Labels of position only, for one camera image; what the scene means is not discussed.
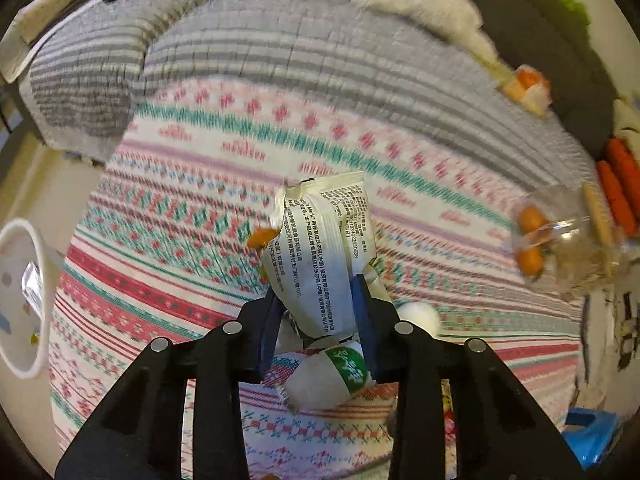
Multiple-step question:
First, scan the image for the white yogurt bottle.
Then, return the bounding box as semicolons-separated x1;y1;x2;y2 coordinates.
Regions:
397;301;440;338
278;341;373;412

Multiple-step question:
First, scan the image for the white trash bin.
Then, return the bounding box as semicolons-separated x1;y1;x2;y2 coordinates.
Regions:
1;218;64;379

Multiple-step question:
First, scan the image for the orange peel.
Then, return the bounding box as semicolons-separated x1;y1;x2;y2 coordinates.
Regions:
246;228;280;250

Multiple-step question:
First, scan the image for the white printed snack bag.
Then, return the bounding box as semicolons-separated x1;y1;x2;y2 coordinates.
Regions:
262;171;376;339

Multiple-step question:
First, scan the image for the red milk can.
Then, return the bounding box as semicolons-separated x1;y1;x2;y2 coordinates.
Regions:
442;393;456;444

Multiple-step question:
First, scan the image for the blue plastic stool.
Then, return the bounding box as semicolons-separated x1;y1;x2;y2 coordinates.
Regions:
562;408;620;470

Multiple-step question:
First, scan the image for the tangerine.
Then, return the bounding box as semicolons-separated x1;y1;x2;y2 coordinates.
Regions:
516;246;544;276
516;205;549;234

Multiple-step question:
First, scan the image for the patterned tablecloth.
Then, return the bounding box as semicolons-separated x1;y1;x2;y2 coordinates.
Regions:
50;77;582;479

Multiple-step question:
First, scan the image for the glass jar with cork lid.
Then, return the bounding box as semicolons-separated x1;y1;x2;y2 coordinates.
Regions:
512;181;625;297

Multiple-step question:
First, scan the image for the lower orange cushion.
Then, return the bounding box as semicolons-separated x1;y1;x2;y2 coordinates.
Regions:
597;160;637;238

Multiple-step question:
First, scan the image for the orange cushion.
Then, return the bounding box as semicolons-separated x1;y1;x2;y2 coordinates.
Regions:
605;138;640;218
597;160;637;238

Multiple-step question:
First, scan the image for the upper orange cushion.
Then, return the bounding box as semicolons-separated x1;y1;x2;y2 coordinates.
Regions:
605;138;640;218

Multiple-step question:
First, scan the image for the orange white snack bag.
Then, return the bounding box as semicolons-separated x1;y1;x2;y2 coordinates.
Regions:
501;65;552;117

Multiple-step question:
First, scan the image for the grey sofa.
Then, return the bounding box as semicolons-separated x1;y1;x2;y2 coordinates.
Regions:
473;0;618;156

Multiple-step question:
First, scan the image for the white plush toy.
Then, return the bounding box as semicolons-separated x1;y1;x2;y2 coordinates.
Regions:
352;0;499;66

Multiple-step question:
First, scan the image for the cream pillow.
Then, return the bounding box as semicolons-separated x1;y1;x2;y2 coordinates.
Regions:
1;0;79;84

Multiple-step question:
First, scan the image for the grey striped quilt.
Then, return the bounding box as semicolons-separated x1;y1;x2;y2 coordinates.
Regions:
18;0;594;188

